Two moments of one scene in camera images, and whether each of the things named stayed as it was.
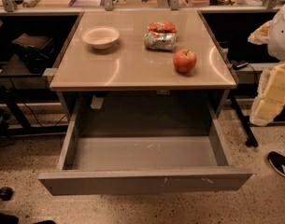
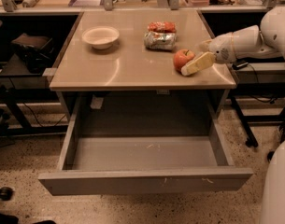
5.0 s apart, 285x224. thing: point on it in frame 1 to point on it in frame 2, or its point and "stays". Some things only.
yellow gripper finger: [274, 92] to [197, 64]
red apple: [184, 61] stays
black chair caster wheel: [5, 193] stays
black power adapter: [238, 64] stays
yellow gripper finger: [261, 35] to [205, 46]
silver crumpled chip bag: [161, 40] stays
